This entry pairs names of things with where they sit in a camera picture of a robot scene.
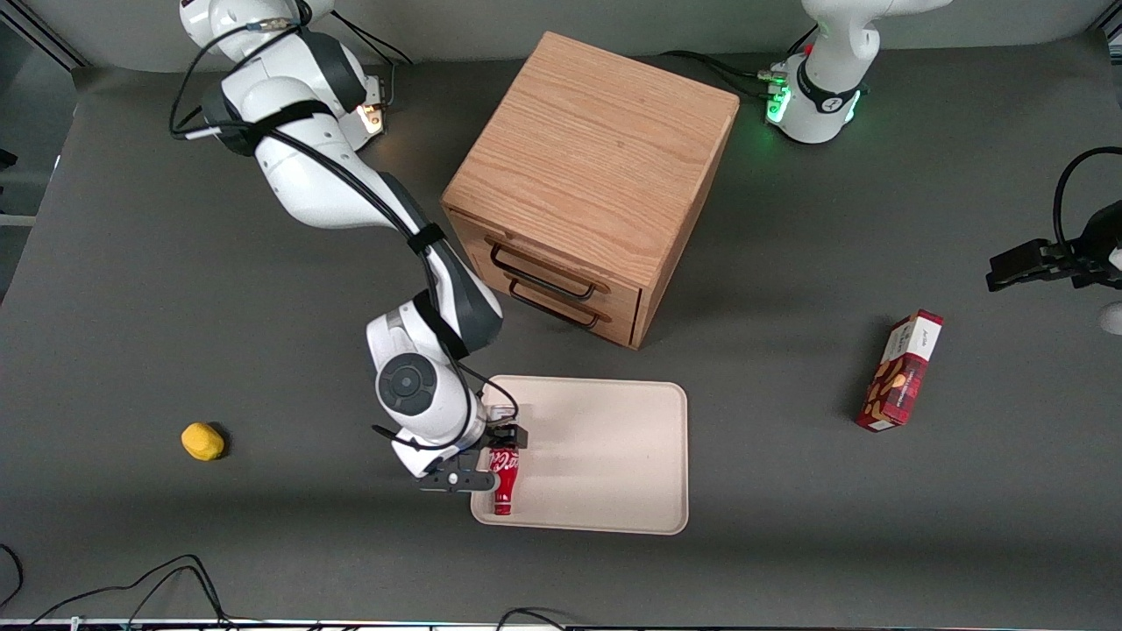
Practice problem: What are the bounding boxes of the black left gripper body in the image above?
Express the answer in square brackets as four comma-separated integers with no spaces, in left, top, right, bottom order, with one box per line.
[1065,200,1122,290]

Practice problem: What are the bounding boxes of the red coke bottle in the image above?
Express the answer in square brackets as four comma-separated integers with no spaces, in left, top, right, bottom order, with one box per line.
[489,445,523,516]

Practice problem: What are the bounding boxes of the beige plastic tray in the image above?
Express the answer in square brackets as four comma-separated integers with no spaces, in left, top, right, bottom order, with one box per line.
[471,375,690,535]

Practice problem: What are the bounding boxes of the red cookie box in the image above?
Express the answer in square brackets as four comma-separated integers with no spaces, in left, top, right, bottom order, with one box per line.
[856,309,945,433]

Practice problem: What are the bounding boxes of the wooden drawer front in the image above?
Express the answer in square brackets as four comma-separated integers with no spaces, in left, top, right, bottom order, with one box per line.
[451,213,647,318]

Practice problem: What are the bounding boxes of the yellow lemon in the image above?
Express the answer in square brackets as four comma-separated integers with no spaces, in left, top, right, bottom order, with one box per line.
[181,422,226,462]

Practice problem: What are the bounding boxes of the wooden drawer cabinet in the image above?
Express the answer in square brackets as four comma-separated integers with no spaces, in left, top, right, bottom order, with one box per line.
[439,32,741,351]

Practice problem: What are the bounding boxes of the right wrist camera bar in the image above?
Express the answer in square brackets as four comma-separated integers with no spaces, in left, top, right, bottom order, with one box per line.
[418,470,501,493]

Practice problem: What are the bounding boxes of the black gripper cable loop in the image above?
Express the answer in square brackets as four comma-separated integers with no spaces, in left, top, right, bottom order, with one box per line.
[1052,146,1122,264]

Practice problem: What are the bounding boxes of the black wire drawer handle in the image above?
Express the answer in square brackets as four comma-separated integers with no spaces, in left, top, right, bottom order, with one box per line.
[508,279,603,330]
[489,243,600,301]

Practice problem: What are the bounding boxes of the short black floor cable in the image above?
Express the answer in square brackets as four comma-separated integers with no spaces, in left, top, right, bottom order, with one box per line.
[494,606,572,631]
[0,543,24,610]

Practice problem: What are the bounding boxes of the black arm-mounted cable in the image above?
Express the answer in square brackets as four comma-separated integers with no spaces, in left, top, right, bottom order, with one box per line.
[169,16,527,450]

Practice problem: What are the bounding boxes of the long black floor cable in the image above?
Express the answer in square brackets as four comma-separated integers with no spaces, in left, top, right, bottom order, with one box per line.
[31,553,234,628]

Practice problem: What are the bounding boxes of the black arm base cable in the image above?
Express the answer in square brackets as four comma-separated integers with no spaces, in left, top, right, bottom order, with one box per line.
[329,9,415,113]
[660,25,820,102]

